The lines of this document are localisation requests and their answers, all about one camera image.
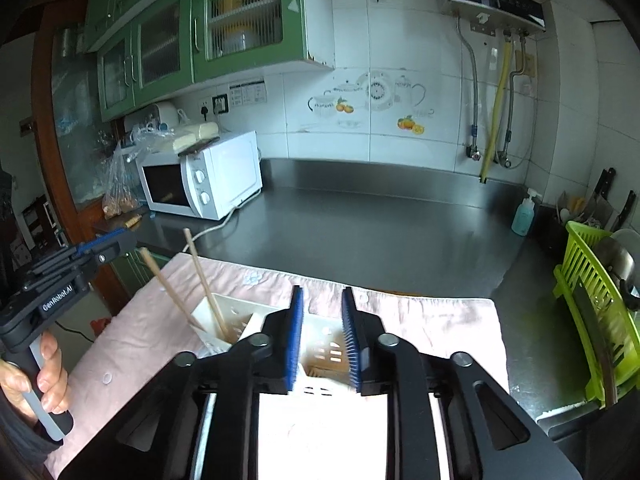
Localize kitchen sink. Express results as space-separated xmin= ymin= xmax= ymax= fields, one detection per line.
xmin=537 ymin=400 xmax=640 ymax=463

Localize pink printed towel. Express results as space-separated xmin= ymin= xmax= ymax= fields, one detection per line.
xmin=47 ymin=252 xmax=511 ymax=480

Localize white microwave oven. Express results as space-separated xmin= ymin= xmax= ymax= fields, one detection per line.
xmin=137 ymin=130 xmax=263 ymax=221

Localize yellow gas hose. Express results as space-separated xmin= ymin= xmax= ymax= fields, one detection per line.
xmin=480 ymin=40 xmax=513 ymax=184

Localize cream plastic utensil holder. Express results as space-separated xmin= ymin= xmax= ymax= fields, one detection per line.
xmin=190 ymin=294 xmax=391 ymax=480

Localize clear plastic bag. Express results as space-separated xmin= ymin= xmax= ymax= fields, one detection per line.
xmin=102 ymin=140 xmax=142 ymax=221

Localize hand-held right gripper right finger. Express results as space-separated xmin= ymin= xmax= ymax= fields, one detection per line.
xmin=341 ymin=286 xmax=583 ymax=480

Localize person's left hand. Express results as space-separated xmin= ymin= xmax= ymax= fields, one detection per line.
xmin=0 ymin=332 xmax=71 ymax=429

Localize blue soap pump bottle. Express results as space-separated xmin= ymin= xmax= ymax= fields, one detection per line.
xmin=511 ymin=189 xmax=542 ymax=237

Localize black handled kitchen knife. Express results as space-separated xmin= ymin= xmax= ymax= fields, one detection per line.
xmin=617 ymin=195 xmax=639 ymax=231
xmin=592 ymin=167 xmax=618 ymax=211

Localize white round appliance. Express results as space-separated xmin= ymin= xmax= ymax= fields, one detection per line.
xmin=145 ymin=102 xmax=181 ymax=131

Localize white label sticker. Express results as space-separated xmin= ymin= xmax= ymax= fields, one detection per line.
xmin=229 ymin=80 xmax=266 ymax=108

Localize green wall cabinet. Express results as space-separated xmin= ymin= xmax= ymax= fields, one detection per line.
xmin=82 ymin=0 xmax=336 ymax=122

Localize green base cabinet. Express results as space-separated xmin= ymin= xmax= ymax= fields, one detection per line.
xmin=112 ymin=250 xmax=171 ymax=306

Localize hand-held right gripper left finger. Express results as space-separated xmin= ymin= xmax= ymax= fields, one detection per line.
xmin=47 ymin=285 xmax=304 ymax=480

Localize white microwave cable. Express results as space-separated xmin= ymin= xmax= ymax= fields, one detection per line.
xmin=182 ymin=187 xmax=263 ymax=256

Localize steel flexible hose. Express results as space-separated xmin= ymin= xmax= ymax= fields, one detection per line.
xmin=496 ymin=40 xmax=533 ymax=169
xmin=457 ymin=15 xmax=483 ymax=161

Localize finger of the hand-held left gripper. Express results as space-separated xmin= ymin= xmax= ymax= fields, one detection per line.
xmin=95 ymin=240 xmax=137 ymax=264
xmin=75 ymin=228 xmax=132 ymax=256

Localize wrapped bread packets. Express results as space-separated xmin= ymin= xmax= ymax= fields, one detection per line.
xmin=172 ymin=121 xmax=221 ymax=153

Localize person's left forearm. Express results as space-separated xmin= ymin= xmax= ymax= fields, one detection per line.
xmin=0 ymin=395 xmax=63 ymax=467

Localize brown wooden door frame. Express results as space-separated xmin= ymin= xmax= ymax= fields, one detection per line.
xmin=30 ymin=5 xmax=131 ymax=311

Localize bamboo chopstick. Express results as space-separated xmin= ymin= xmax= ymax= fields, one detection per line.
xmin=139 ymin=248 xmax=207 ymax=335
xmin=183 ymin=228 xmax=232 ymax=345

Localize green plastic dish rack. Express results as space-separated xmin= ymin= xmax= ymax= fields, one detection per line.
xmin=552 ymin=221 xmax=640 ymax=406

